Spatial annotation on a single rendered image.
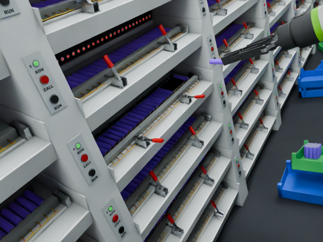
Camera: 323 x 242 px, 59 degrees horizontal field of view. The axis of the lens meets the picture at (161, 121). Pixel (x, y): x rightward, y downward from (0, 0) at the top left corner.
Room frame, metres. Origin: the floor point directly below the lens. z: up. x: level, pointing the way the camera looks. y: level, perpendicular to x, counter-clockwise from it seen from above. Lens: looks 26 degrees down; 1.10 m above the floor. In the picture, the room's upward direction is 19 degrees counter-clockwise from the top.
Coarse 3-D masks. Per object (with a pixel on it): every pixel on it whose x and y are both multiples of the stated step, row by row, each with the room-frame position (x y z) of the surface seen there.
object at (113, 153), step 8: (192, 80) 1.04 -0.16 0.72; (184, 88) 0.99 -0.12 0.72; (176, 96) 0.94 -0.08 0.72; (168, 104) 0.90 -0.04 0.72; (176, 104) 0.91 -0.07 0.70; (152, 112) 0.86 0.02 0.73; (160, 112) 0.86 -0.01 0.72; (168, 112) 0.87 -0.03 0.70; (144, 120) 0.82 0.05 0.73; (152, 120) 0.83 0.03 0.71; (160, 120) 0.83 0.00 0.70; (136, 128) 0.79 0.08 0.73; (144, 128) 0.80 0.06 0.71; (152, 128) 0.80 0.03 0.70; (128, 136) 0.75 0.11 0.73; (120, 144) 0.72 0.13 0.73; (128, 144) 0.73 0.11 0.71; (112, 152) 0.69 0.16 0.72; (120, 152) 0.71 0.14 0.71; (112, 160) 0.68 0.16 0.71
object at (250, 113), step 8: (256, 88) 1.58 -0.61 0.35; (264, 88) 1.60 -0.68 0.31; (272, 88) 1.57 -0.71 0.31; (248, 96) 1.52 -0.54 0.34; (256, 96) 1.52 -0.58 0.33; (264, 96) 1.52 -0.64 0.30; (248, 104) 1.46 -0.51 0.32; (256, 104) 1.45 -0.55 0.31; (264, 104) 1.45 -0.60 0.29; (240, 112) 1.36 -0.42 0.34; (248, 112) 1.38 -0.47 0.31; (256, 112) 1.37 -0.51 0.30; (240, 120) 1.33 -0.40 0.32; (248, 120) 1.32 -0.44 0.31; (256, 120) 1.35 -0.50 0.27; (240, 128) 1.26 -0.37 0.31; (248, 128) 1.25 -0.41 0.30; (240, 136) 1.20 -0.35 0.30; (240, 144) 1.15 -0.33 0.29
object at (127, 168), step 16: (208, 80) 1.07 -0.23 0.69; (176, 112) 0.88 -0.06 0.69; (192, 112) 0.93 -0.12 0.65; (160, 128) 0.81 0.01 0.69; (176, 128) 0.84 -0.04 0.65; (160, 144) 0.77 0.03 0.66; (128, 160) 0.68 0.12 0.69; (144, 160) 0.70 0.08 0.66; (112, 176) 0.61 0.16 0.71; (128, 176) 0.65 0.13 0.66
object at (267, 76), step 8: (256, 8) 1.59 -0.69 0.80; (240, 16) 1.66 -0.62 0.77; (248, 16) 1.63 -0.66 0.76; (256, 16) 1.60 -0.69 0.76; (264, 32) 1.58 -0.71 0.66; (272, 56) 1.63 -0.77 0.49; (264, 72) 1.60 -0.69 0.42; (264, 80) 1.60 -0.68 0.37; (272, 80) 1.59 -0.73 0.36; (272, 96) 1.58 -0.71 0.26; (272, 104) 1.59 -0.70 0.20; (280, 120) 1.63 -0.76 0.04; (272, 128) 1.60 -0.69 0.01
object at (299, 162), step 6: (300, 150) 1.20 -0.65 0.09; (294, 156) 1.08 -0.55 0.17; (300, 156) 1.20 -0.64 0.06; (294, 162) 1.07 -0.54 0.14; (300, 162) 1.05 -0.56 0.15; (306, 162) 1.04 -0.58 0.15; (312, 162) 1.02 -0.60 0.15; (318, 162) 1.01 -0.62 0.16; (294, 168) 1.06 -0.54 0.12; (300, 168) 1.05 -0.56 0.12; (306, 168) 1.03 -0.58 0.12; (312, 168) 1.01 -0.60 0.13; (318, 168) 1.00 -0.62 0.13
